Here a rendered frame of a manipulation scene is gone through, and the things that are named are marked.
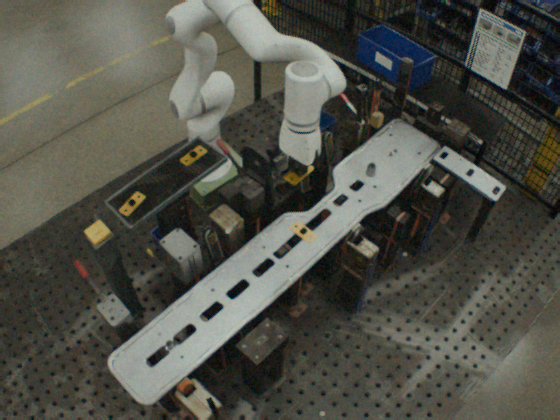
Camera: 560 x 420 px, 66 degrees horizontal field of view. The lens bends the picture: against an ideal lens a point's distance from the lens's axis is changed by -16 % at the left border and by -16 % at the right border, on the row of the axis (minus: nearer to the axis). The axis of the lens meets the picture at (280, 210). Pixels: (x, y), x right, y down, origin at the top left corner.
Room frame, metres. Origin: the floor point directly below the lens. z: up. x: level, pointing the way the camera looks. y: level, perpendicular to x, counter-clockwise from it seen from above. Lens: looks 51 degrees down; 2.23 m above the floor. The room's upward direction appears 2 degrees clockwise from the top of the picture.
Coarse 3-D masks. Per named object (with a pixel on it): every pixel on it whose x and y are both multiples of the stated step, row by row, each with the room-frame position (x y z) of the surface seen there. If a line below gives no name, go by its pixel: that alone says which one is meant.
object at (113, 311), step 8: (112, 296) 0.62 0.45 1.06; (104, 304) 0.59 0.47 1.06; (112, 304) 0.60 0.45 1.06; (120, 304) 0.60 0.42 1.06; (104, 312) 0.57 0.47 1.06; (112, 312) 0.57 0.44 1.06; (120, 312) 0.58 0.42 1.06; (128, 312) 0.58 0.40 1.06; (112, 320) 0.55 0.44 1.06; (120, 320) 0.55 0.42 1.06; (128, 320) 0.57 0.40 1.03; (112, 328) 0.54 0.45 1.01; (120, 328) 0.54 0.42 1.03; (128, 328) 0.56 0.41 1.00; (136, 328) 0.57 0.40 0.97; (120, 336) 0.53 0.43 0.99; (128, 336) 0.55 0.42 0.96; (120, 344) 0.58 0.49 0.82; (152, 360) 0.57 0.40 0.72
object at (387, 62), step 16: (368, 32) 1.87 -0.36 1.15; (384, 32) 1.92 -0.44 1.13; (368, 48) 1.78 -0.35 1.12; (384, 48) 1.91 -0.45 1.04; (400, 48) 1.84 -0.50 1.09; (416, 48) 1.78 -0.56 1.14; (368, 64) 1.77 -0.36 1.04; (384, 64) 1.71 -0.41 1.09; (416, 64) 1.77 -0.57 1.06; (432, 64) 1.70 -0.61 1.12; (416, 80) 1.63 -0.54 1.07
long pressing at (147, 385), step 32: (384, 128) 1.39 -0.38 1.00; (352, 160) 1.22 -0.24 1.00; (384, 160) 1.23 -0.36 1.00; (416, 160) 1.24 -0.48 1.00; (352, 192) 1.08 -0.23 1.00; (384, 192) 1.08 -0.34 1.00; (288, 224) 0.94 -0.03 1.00; (320, 224) 0.94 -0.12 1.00; (352, 224) 0.95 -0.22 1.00; (256, 256) 0.82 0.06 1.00; (288, 256) 0.82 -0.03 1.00; (320, 256) 0.83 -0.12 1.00; (192, 288) 0.70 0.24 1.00; (224, 288) 0.71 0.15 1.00; (256, 288) 0.71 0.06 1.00; (160, 320) 0.59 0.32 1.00; (192, 320) 0.60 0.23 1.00; (224, 320) 0.61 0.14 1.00; (128, 352) 0.48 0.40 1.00; (192, 352) 0.50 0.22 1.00; (128, 384) 0.39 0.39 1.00; (160, 384) 0.40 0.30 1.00
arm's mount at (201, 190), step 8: (232, 152) 1.43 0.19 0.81; (240, 160) 1.39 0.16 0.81; (232, 168) 1.35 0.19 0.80; (224, 176) 1.31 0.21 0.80; (232, 176) 1.31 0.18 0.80; (200, 184) 1.27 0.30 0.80; (208, 184) 1.27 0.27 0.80; (216, 184) 1.27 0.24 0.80; (224, 184) 1.28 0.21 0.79; (192, 192) 1.28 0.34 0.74; (200, 192) 1.23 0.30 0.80; (208, 192) 1.23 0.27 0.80; (216, 192) 1.25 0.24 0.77; (200, 200) 1.24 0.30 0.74; (208, 200) 1.23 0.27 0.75; (216, 200) 1.25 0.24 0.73; (208, 208) 1.22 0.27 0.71
